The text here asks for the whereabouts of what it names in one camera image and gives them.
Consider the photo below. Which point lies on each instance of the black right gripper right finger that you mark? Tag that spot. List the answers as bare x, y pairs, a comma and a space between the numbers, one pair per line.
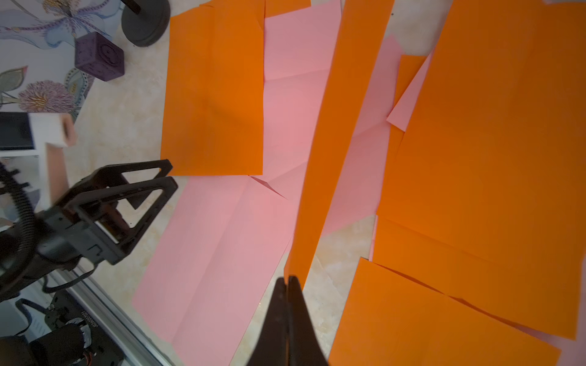
303, 347

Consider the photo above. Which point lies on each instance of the blue microphone on stand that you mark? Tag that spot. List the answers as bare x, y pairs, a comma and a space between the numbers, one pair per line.
145, 21

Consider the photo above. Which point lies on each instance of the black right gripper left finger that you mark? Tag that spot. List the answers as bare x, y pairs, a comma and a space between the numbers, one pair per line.
271, 347

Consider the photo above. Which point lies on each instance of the purple cube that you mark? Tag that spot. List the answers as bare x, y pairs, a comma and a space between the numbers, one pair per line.
99, 57

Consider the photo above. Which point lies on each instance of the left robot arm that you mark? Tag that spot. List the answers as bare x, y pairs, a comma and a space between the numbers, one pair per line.
73, 338

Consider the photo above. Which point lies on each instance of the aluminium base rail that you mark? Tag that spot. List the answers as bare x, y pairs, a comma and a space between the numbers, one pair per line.
137, 347

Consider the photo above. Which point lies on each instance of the large pink paper sheet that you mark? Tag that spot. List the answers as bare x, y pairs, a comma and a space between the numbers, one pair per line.
212, 265

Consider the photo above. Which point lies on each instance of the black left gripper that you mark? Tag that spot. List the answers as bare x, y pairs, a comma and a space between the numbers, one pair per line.
115, 205

